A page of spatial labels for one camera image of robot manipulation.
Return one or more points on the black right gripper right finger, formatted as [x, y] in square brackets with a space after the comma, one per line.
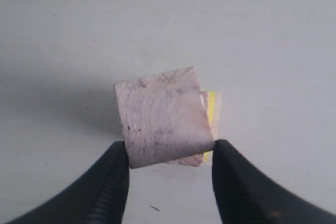
[245, 195]

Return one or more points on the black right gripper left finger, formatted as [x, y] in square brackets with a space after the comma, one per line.
[97, 196]

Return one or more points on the yellow cube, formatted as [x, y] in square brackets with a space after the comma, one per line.
[210, 105]

